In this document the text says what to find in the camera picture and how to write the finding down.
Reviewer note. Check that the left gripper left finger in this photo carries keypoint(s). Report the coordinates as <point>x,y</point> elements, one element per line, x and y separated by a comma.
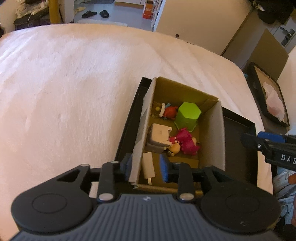
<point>113,179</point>

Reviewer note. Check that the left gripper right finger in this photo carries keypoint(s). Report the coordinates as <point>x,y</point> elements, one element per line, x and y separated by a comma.
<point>180,174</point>

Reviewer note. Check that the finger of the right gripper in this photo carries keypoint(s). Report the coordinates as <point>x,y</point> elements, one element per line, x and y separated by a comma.
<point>271,137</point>

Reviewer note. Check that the pink monster figurine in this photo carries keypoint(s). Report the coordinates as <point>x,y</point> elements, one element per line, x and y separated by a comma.
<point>188,143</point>

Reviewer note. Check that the white wall charger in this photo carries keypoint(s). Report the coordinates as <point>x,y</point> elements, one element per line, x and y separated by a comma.
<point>148,167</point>

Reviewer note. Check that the brown cardboard box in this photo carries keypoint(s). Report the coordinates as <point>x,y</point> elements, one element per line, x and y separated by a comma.
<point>209,129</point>

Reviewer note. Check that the green plastic hexagonal cup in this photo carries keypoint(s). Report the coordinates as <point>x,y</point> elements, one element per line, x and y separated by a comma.
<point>187,116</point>

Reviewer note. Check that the blue smurf beer mug figurine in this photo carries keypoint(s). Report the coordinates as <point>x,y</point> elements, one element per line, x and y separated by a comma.
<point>165,111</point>

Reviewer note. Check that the white crumpled tissue paper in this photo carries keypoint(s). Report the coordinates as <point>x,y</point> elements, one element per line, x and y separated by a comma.
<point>273,102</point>

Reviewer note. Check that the black shallow tray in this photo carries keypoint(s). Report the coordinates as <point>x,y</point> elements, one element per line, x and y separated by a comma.
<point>240,162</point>

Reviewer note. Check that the black tray with tissue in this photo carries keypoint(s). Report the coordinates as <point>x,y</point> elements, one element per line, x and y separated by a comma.
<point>256,76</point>

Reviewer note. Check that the black slipper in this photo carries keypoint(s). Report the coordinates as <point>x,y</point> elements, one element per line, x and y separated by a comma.
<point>89,14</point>
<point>104,14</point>

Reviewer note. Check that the orange cardboard box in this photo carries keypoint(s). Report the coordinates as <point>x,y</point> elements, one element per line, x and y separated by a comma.
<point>147,9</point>

